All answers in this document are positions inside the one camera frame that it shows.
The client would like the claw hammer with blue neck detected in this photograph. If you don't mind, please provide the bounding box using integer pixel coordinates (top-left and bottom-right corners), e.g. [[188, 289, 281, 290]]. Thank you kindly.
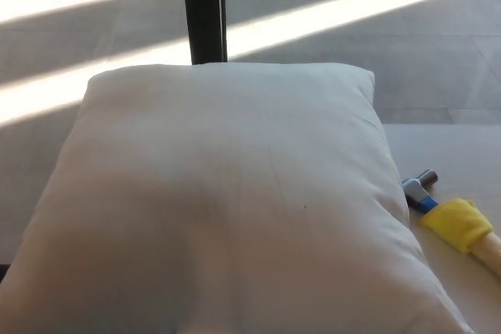
[[400, 169, 501, 275]]

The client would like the yellow cloth wrap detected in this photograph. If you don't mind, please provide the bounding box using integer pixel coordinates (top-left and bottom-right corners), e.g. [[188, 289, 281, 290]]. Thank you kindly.
[[417, 198, 495, 256]]

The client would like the white square pillow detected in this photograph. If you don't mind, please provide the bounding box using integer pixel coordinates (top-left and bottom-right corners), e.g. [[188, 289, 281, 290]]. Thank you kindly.
[[0, 61, 477, 334]]

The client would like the black vertical post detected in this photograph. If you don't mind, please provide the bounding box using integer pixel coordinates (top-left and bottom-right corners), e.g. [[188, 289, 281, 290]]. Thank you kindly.
[[180, 0, 229, 66]]

